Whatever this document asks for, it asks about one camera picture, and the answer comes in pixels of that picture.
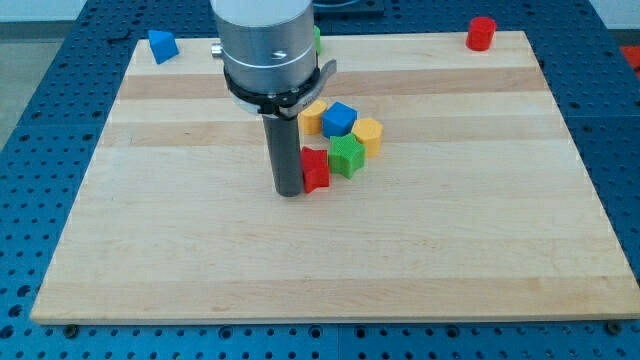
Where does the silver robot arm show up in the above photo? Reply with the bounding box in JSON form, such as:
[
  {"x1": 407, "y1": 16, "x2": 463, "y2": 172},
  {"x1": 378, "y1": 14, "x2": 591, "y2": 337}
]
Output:
[{"x1": 211, "y1": 0, "x2": 320, "y2": 114}]

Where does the green block behind arm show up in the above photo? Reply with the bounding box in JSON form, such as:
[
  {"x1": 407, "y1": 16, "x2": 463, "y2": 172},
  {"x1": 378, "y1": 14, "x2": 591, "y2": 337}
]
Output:
[{"x1": 313, "y1": 25, "x2": 322, "y2": 56}]

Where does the blue triangle block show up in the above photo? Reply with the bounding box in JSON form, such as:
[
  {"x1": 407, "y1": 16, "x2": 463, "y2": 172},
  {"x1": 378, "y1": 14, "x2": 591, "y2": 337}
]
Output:
[{"x1": 148, "y1": 30, "x2": 179, "y2": 64}]

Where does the red star block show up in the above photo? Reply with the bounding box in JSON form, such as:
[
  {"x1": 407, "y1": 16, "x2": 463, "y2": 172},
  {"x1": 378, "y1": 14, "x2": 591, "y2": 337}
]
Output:
[{"x1": 301, "y1": 146, "x2": 330, "y2": 193}]

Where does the green star block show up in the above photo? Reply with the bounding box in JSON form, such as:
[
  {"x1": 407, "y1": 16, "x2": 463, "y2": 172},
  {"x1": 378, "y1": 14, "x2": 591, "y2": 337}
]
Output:
[{"x1": 328, "y1": 133, "x2": 366, "y2": 179}]

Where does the dark grey pointer rod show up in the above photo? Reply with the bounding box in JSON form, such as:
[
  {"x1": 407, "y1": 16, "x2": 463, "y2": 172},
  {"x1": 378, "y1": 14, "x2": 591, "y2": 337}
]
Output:
[{"x1": 262, "y1": 115, "x2": 303, "y2": 197}]

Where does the yellow cylinder block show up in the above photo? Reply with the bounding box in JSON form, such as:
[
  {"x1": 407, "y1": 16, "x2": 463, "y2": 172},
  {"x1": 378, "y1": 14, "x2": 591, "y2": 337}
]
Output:
[{"x1": 298, "y1": 100, "x2": 328, "y2": 135}]

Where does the blue cube block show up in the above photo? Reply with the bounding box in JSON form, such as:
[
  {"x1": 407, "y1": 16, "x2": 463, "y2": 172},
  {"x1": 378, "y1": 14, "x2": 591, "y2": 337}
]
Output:
[{"x1": 322, "y1": 102, "x2": 358, "y2": 138}]

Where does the yellow hexagon block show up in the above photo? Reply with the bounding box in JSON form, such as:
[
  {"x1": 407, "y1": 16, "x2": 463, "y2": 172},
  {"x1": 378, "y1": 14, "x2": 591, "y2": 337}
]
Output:
[{"x1": 351, "y1": 118, "x2": 384, "y2": 157}]

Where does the red cylinder block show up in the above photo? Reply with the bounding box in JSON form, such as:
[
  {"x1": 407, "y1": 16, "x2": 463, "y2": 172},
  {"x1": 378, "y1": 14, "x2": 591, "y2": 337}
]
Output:
[{"x1": 465, "y1": 16, "x2": 497, "y2": 51}]

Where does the black clamp ring with lever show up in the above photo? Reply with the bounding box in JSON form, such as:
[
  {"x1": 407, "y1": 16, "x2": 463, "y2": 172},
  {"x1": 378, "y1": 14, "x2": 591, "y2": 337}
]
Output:
[{"x1": 222, "y1": 58, "x2": 338, "y2": 120}]

